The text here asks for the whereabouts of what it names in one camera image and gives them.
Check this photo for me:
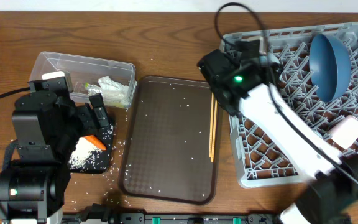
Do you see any orange carrot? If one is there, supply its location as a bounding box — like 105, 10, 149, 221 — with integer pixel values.
83, 135, 106, 151

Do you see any green yellow snack wrapper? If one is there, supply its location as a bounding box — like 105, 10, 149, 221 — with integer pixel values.
85, 83, 103, 96

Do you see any white napkin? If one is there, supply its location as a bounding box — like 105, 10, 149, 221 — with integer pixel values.
98, 76, 129, 107

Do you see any wooden chopstick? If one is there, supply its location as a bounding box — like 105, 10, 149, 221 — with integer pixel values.
208, 93, 214, 158
211, 99, 218, 162

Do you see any large blue plate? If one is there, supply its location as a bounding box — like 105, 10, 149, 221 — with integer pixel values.
309, 34, 351, 103

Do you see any pink cup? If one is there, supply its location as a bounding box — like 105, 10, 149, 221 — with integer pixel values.
328, 115, 358, 149

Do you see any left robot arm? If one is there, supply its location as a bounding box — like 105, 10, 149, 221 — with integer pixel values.
0, 90, 110, 223

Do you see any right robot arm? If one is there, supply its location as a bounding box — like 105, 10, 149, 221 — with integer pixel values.
197, 49, 358, 223

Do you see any grey plastic dishwasher rack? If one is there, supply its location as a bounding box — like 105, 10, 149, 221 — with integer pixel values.
229, 22, 358, 188

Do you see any spilled white rice pile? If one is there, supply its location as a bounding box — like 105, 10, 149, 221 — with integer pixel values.
68, 124, 115, 170

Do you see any black plastic tray bin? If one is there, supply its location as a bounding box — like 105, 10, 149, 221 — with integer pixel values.
68, 116, 116, 174

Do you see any clear plastic bin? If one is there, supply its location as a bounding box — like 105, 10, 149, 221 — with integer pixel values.
29, 52, 137, 109

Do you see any dark brown serving tray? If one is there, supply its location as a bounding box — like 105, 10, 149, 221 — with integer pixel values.
119, 76, 218, 205

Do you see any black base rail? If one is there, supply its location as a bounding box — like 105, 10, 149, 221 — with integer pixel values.
61, 204, 278, 224

